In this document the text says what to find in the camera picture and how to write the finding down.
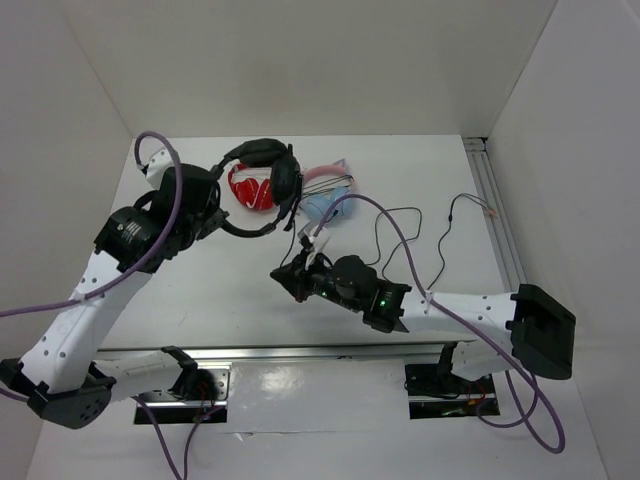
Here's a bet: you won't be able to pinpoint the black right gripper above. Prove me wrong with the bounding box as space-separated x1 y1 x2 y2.
271 246 363 312

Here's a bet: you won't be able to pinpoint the black headset with microphone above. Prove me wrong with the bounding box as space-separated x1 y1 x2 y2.
210 138 303 238

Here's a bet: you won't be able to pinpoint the black headset cable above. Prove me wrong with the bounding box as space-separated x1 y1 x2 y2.
279 203 449 291

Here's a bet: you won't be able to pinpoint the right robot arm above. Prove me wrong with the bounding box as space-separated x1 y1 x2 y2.
270 252 576 392

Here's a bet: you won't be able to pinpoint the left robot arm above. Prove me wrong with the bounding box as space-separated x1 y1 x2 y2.
1 165 219 429

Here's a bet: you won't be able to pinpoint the red headphones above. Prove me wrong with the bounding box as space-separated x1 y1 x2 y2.
227 162 275 211

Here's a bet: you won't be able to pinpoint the pink and blue cat headphones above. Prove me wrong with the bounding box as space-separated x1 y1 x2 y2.
299 159 356 226

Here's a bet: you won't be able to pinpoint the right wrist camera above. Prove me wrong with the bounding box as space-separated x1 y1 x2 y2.
298 227 331 264

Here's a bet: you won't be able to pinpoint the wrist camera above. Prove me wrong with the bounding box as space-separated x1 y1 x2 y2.
298 227 331 264
142 147 174 190

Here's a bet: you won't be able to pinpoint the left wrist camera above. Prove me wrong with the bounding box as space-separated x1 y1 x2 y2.
142 147 174 190

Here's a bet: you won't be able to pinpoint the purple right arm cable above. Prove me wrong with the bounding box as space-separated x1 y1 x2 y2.
314 194 567 455

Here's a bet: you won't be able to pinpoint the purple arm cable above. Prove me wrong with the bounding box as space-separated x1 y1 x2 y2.
314 194 567 455
0 130 182 319

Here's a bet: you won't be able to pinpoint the aluminium rail at front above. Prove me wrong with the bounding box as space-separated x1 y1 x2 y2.
92 339 479 365

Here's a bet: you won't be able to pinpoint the aluminium rail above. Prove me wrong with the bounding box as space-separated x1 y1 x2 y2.
462 137 526 291
92 339 479 365

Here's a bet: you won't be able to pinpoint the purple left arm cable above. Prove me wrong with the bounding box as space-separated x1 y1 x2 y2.
0 130 182 319

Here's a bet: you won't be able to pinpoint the thin black sensor wire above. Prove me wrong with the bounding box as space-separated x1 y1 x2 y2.
437 193 499 289

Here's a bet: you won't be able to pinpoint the aluminium rail at right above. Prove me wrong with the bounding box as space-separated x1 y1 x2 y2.
462 137 526 291

